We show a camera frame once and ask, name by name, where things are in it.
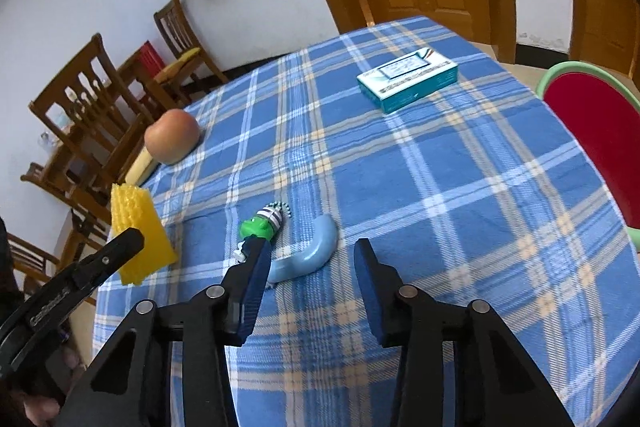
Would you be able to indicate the yellow ridged plastic sheet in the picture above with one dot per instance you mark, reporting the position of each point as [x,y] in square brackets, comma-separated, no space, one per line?
[145,227]

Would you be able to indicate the blue plaid tablecloth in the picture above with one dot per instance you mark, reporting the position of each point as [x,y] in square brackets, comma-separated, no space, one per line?
[450,207]

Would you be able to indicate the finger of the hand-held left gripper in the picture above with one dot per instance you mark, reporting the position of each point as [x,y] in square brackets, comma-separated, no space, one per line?
[105,259]

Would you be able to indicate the watermelon shaped stool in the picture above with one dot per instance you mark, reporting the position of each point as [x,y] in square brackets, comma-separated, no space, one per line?
[590,117]

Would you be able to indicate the teal and white box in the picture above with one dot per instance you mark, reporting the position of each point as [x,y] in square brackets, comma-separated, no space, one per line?
[405,79]

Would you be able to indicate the large wooden slatted chair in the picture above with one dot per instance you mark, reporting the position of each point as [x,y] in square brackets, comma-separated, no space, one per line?
[90,107]

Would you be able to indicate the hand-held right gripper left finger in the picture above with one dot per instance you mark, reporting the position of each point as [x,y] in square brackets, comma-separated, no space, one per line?
[252,302]

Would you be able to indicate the yellow seat cushion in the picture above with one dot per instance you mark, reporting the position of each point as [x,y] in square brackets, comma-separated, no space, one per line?
[177,62]

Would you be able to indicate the wooden chair with cushion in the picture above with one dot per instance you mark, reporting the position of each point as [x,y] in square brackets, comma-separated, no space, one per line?
[175,27]

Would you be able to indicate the wooden chair with red item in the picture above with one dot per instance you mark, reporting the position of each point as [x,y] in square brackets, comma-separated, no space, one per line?
[132,87]

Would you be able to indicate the apple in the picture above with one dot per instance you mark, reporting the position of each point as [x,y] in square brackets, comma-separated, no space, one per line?
[172,137]

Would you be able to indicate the red flat item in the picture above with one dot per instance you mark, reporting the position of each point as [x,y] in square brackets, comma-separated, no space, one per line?
[150,57]

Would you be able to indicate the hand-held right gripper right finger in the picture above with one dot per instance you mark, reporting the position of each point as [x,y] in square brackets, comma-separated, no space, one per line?
[375,307]

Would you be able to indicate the green striped toy figure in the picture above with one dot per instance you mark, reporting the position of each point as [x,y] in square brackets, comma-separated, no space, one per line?
[257,227]

